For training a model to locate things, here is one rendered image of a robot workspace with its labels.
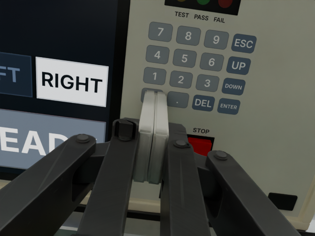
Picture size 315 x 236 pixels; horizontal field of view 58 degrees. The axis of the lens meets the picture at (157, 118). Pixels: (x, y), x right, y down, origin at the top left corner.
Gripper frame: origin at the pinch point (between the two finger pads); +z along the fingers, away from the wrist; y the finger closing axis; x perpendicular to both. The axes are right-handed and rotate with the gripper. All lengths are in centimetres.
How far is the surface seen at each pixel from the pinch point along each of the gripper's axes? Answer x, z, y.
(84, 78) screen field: 1.7, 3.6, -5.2
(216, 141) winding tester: -1.9, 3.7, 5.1
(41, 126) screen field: -2.5, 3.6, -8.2
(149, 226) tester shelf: -9.3, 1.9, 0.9
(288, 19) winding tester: 7.4, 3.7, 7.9
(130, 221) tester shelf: -9.3, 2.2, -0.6
